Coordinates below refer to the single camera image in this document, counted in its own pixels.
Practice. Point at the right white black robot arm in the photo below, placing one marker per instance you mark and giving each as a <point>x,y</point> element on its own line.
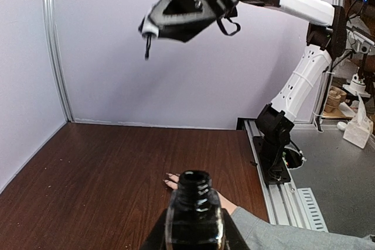
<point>325,41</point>

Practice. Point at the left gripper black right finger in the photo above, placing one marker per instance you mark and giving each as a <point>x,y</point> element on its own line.
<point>233,238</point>

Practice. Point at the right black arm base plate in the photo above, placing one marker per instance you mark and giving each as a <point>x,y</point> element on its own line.
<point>274,170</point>

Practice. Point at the aluminium front frame rail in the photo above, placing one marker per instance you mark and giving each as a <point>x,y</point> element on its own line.
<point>332,191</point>

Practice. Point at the grey sleeved forearm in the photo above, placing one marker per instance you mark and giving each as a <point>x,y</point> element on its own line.
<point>259,234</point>

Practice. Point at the left aluminium corner post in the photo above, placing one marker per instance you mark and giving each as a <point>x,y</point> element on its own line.
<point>53,47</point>

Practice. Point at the white cap with black brush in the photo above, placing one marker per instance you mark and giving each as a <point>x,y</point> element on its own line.
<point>148,31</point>

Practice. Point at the white tissue box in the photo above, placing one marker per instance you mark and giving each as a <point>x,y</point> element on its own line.
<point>359,129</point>

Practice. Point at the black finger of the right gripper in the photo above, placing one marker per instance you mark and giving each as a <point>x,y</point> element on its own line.
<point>182,31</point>
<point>180,12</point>

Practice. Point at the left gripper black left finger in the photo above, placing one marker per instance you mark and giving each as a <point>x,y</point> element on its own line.
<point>157,238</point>

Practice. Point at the right round controller board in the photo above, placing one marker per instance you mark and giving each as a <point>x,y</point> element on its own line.
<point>294,159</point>

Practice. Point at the white capped nail polish bottle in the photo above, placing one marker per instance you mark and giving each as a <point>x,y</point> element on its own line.
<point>196,217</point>

